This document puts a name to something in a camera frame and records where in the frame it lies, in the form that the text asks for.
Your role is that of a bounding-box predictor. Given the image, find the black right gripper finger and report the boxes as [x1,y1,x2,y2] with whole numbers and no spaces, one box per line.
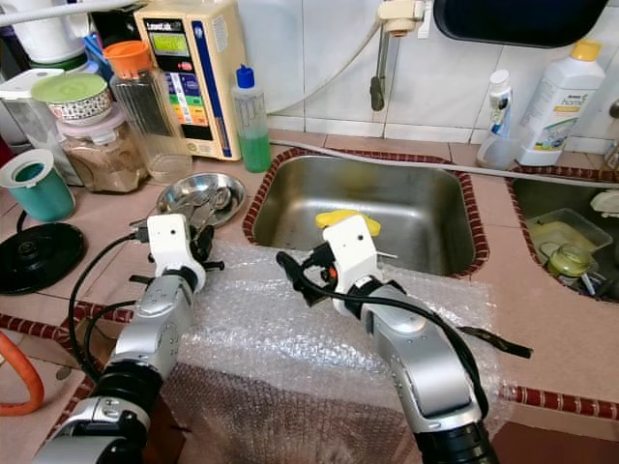
[275,250,326,309]

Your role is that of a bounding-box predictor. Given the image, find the round steel bowl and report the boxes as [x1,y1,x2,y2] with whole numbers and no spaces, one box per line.
[158,172,248,228]

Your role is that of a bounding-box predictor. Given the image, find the clear bubble wrap sheet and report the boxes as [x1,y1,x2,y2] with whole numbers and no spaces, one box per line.
[164,242,514,464]

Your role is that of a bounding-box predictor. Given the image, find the stainless steel sink basin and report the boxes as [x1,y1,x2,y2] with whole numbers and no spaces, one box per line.
[508,174,619,301]
[242,148,492,279]

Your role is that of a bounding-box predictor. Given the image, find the green soap bottle blue cap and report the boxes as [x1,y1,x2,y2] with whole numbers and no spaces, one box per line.
[232,66,272,175]

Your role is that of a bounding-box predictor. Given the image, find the brown powder jar pink lid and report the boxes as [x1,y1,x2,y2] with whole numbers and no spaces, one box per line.
[55,106,146,194]

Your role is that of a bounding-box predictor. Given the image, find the glass jar orange lid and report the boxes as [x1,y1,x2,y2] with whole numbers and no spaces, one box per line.
[104,41,194,185]

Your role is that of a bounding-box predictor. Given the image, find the black round lid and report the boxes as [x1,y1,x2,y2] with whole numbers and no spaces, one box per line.
[0,222,86,296]

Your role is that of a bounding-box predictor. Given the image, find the teal cup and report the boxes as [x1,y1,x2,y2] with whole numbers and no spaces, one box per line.
[0,148,76,223]

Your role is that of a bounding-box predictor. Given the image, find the beige water ionizer machine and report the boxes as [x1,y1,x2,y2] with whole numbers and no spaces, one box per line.
[133,0,243,160]

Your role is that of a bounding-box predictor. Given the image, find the patterned bowl green lid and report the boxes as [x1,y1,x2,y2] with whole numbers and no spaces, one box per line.
[31,72,112,125]

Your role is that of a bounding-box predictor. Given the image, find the clear plastic food container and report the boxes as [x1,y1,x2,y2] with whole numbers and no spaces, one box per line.
[527,208,615,291]

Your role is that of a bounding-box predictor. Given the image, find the clear canister white lid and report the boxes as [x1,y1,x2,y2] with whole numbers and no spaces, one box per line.
[0,70,74,185]

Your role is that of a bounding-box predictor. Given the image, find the small white spray bottle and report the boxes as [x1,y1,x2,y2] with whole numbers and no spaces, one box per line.
[479,70,521,170]

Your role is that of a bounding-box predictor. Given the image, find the white jug green base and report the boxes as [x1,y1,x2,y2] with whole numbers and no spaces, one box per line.
[15,0,86,69]

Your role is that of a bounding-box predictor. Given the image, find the white plastic pipe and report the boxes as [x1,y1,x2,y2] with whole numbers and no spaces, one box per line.
[0,0,156,28]

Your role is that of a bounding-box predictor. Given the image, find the white detergent bottle yellow cap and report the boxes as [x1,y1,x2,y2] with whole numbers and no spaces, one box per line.
[515,39,605,167]

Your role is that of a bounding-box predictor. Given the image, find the white round strainer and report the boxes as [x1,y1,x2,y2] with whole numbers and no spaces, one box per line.
[590,188,619,216]

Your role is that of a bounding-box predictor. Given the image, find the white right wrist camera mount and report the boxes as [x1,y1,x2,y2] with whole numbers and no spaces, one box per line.
[321,215,383,315]

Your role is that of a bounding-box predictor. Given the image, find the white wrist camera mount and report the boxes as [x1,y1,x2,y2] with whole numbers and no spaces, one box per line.
[321,215,383,315]
[147,213,204,291]

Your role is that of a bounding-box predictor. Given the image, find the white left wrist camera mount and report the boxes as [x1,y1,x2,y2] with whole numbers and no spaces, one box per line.
[147,213,204,291]

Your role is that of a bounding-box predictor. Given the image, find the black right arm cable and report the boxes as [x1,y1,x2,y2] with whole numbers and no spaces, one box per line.
[314,275,489,417]

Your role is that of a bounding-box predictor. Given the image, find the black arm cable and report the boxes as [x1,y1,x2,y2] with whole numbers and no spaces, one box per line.
[68,230,151,383]
[314,275,489,417]

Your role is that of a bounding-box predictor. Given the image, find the grey flat hose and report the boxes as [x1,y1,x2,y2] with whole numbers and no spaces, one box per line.
[271,140,619,189]

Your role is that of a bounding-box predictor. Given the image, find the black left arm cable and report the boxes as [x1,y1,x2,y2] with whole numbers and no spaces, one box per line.
[68,230,151,383]

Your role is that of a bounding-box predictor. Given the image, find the white wall tap grey spout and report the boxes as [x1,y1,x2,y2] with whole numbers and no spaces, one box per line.
[369,0,431,112]

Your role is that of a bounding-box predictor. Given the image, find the white curved hose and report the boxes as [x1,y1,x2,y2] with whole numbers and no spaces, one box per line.
[266,24,390,117]

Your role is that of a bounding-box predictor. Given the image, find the orange hose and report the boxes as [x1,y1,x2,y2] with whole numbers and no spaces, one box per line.
[0,332,46,419]

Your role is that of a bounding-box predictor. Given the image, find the black rounded wall fixture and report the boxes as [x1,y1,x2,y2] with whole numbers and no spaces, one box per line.
[433,0,610,49]

